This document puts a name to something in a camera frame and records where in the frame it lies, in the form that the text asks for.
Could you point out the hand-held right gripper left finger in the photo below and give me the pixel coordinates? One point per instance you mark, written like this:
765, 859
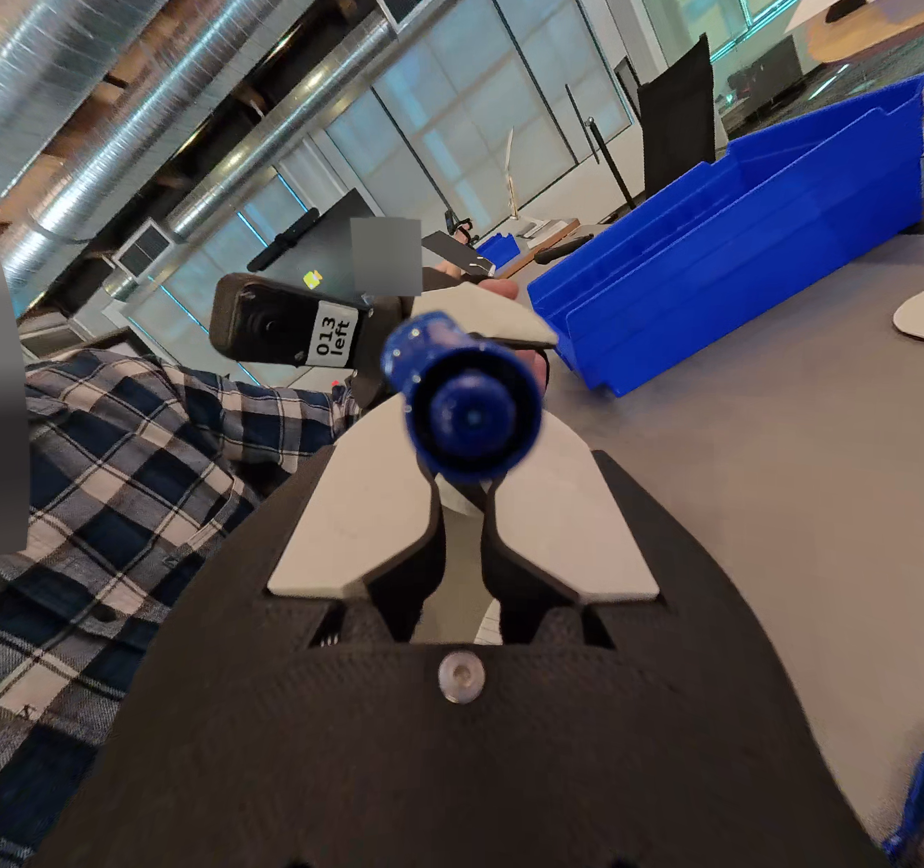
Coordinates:
354, 521

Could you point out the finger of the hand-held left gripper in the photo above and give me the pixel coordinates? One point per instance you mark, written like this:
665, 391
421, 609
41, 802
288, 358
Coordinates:
491, 316

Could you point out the black monitor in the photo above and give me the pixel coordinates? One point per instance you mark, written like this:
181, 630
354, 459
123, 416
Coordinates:
325, 233

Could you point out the round wooden table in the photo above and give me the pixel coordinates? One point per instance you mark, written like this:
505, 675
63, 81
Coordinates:
866, 45

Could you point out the white rounded stand base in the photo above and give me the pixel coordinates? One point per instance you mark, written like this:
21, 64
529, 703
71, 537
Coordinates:
911, 316

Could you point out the plaid shirt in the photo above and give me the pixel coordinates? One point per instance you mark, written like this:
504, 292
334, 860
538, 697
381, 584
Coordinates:
108, 521

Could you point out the black stanchion pole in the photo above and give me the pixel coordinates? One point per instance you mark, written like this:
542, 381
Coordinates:
603, 153

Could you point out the person's left forearm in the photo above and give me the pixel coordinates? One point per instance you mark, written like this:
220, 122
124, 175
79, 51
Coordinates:
289, 413

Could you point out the blue retractable pen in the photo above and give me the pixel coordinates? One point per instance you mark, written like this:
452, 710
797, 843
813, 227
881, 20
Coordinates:
469, 413

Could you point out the silver air duct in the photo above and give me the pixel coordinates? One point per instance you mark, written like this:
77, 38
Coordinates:
72, 38
144, 153
289, 110

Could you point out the small blue bin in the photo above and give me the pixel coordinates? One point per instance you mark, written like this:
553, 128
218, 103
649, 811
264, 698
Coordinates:
498, 247

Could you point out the glass window wall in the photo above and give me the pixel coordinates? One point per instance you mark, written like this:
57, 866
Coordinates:
469, 88

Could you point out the grey desk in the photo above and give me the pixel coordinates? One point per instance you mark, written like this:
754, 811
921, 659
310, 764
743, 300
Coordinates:
758, 413

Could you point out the person's left hand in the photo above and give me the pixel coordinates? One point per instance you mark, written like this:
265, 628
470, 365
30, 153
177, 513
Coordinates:
540, 366

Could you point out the blue plastic bin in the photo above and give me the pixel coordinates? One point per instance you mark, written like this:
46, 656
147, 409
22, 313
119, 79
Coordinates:
722, 247
909, 825

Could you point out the black chair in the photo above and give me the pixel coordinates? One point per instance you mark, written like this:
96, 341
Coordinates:
678, 124

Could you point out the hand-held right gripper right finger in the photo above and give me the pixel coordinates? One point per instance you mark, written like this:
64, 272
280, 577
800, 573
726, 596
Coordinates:
570, 521

